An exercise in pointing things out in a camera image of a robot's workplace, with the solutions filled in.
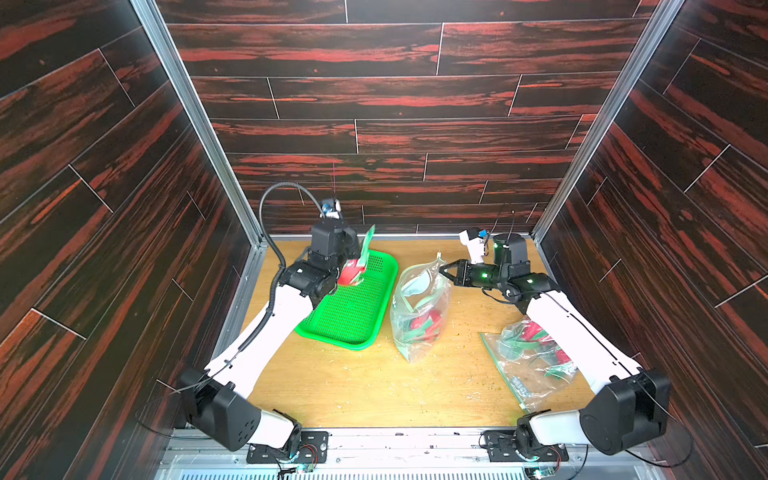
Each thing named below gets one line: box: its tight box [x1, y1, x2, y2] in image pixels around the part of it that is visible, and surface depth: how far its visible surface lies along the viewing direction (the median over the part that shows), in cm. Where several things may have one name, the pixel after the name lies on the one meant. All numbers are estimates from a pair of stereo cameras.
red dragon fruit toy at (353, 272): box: [338, 224, 376, 286], surface depth 80 cm
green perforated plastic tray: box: [295, 250, 398, 351], surface depth 98 cm
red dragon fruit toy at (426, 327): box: [409, 310, 443, 342], surface depth 87 cm
